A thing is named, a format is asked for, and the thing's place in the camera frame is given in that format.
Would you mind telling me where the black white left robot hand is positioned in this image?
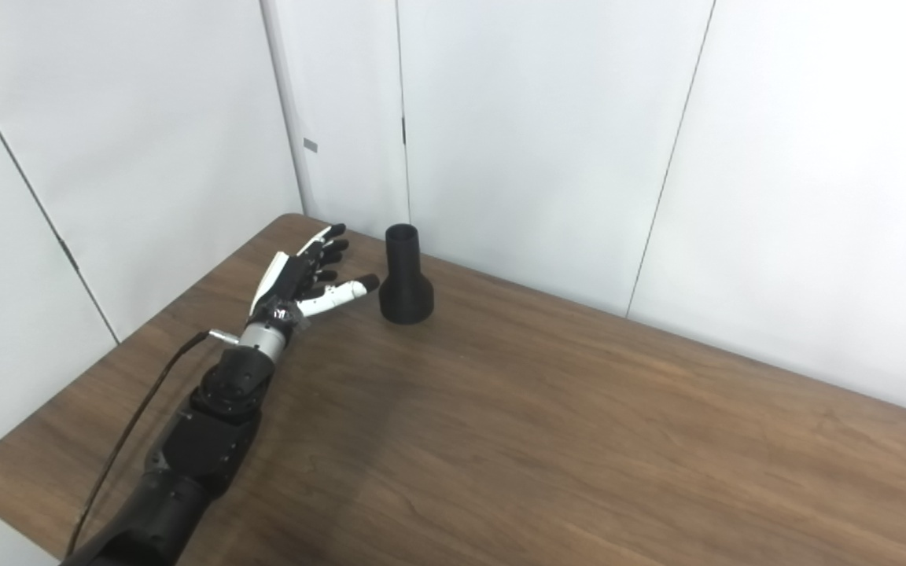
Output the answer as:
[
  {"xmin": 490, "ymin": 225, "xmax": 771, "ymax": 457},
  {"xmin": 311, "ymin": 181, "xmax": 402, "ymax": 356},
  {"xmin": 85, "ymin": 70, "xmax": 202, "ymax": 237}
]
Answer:
[{"xmin": 247, "ymin": 224, "xmax": 381, "ymax": 327}]

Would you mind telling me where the black funnel-shaped nozzle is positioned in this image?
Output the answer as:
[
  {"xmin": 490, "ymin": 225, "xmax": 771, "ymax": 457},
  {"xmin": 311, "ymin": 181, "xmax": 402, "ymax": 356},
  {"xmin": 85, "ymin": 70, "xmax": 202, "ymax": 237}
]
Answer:
[{"xmin": 378, "ymin": 224, "xmax": 435, "ymax": 325}]

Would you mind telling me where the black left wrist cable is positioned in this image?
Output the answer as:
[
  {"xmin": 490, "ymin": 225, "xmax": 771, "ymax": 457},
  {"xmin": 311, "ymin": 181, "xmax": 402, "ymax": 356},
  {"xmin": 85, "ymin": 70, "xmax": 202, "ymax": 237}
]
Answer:
[{"xmin": 66, "ymin": 330, "xmax": 240, "ymax": 559}]

